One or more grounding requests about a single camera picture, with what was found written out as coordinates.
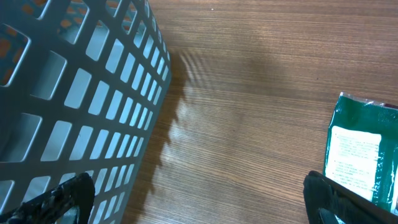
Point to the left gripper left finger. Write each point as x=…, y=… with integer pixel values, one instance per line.
x=69, y=202

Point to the green 3M package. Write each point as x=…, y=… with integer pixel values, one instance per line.
x=361, y=149

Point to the grey plastic mesh basket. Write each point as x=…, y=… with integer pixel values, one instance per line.
x=82, y=83

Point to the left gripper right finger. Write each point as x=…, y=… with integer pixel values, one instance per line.
x=327, y=201

